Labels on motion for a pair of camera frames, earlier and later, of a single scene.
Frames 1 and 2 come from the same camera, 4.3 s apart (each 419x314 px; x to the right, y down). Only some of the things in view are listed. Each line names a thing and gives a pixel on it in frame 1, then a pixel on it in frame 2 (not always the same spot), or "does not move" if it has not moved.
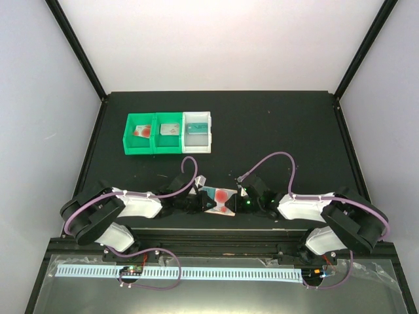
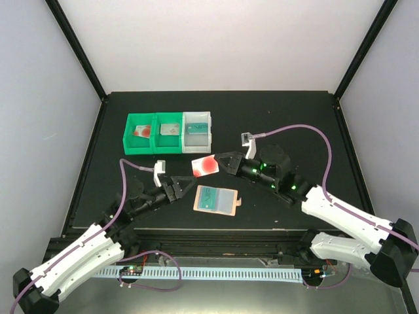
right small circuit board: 313,274 does not move
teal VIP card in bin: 198,128 does not move
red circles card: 142,131 does not move
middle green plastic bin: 167,144 does not move
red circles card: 221,197 → 204,165
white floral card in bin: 169,129 does not move
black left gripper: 201,204 → 179,193
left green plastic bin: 136,144 does not move
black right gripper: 236,199 → 236,164
